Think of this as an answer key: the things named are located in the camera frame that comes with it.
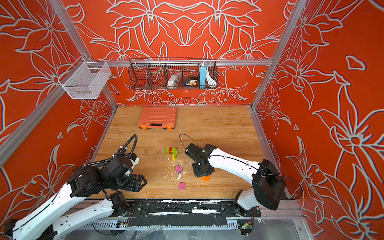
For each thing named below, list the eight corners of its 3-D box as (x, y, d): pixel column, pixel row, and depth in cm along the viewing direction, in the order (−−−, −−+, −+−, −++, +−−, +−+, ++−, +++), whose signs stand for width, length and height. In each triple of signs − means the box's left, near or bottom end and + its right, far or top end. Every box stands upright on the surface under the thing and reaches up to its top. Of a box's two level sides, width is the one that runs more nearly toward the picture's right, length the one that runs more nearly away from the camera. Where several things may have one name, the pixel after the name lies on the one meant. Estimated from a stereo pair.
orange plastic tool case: (139, 129, 107) (136, 125, 102) (144, 111, 119) (142, 106, 115) (175, 129, 107) (174, 125, 102) (176, 111, 119) (176, 106, 114)
